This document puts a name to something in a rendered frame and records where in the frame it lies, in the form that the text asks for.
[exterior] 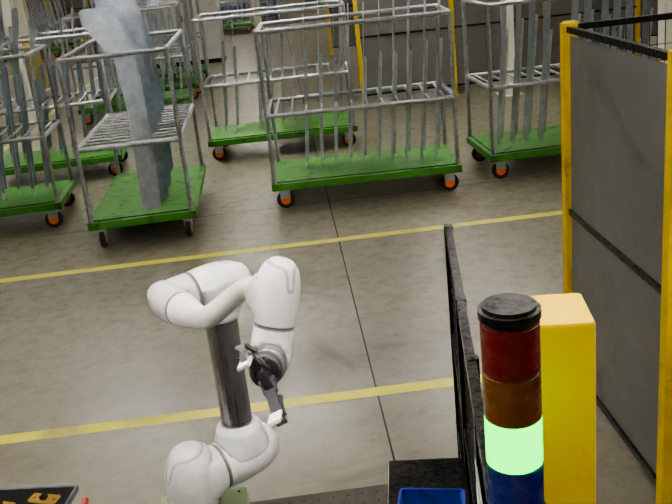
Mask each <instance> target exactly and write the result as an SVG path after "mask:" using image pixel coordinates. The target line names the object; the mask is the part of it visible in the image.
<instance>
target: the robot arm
mask: <svg viewBox="0 0 672 504"><path fill-rule="evenodd" d="M300 294H301V279H300V273H299V269H298V267H297V266H296V265H295V263H294V262H293V261H292V260H290V259H288V258H285V257H280V256H274V257H271V258H269V259H267V260H266V261H265V262H264V263H263V265H262V266H261V268H260V270H259V273H257V274H255V275H254V276H251V274H250V272H249V270H248V268H247V267H246V266H245V265H244V264H243V263H240V262H235V261H231V260H222V261H216V262H212V263H208V264H205V265H202V266H199V267H196V268H194V269H192V270H190V271H188V272H185V273H183V274H180V275H177V276H175V277H172V278H169V279H167V280H166V281H165V280H162V281H158V282H156V283H154V284H153V285H151V286H150V287H149V289H148V291H147V301H148V304H149V308H150V309H151V311H152V312H153V313H154V314H155V315H156V316H157V317H158V318H160V319H162V320H163V321H165V322H167V323H170V324H174V325H176V326H182V327H188V328H193V329H198V330H205V329H206V332H207V338H208V344H209V350H210V356H211V362H212V368H213V373H214V379H215V385H216V391H217V397H218V403H219V409H220V415H221V420H220V421H219V422H218V424H217V426H216V431H215V436H214V443H212V444H210V445H206V444H205V443H203V442H200V441H195V440H192V441H185V442H182V443H179V444H178V445H176V446H175V447H174V448H173V449H172V450H171V451H170V453H169V455H168V457H167V461H166V465H165V486H166V492H167V497H168V501H169V504H221V501H222V497H221V495H222V494H223V493H224V492H225V491H226V490H227V489H228V488H230V487H232V486H235V485H237V484H240V483H242V482H244V481H246V480H248V479H250V478H252V477H253V476H255V475H257V474H259V473H260V472H262V471H263V470H264V469H266V468H267V467H268V466H269V465H270V464H271V463H272V462H273V461H274V459H275V458H276V456H277V455H278V451H279V440H278V437H277V435H276V433H275V431H274V430H273V429H272V428H271V427H272V426H274V425H277V427H280V426H282V425H284V424H286V423H288V419H287V413H286V410H285V406H284V402H283V395H282V394H277V392H278V387H277V383H278V382H279V381H280V380H281V379H282V378H283V376H284V374H285V371H286V370H287V368H288V367H289V365H290V362H291V357H292V353H293V340H294V329H295V322H296V318H297V315H298V310H299V304H300ZM245 300H246V302H247V304H248V305H249V306H250V308H251V311H252V312H253V313H254V324H253V331H252V336H251V341H250V344H248V343H246V342H244V343H242V344H241V339H240V332H239V325H238V319H237V317H238V316H239V314H240V312H241V306H242V303H243V302H244V301H245ZM246 368H248V371H249V375H250V378H251V380H252V382H253V383H254V384H256V385H257V386H259V387H260V388H261V390H262V393H263V395H264V396H265V397H266V399H267V402H268V405H269V409H270V412H271V414H270V415H269V419H268V423H267V424H266V423H264V422H261V420H260V419H259V418H258V417H257V416H256V415H254V414H253V413H251V407H250V400H249V394H248V387H247V380H246V374H245V369H246ZM265 390H266V391H265Z"/></svg>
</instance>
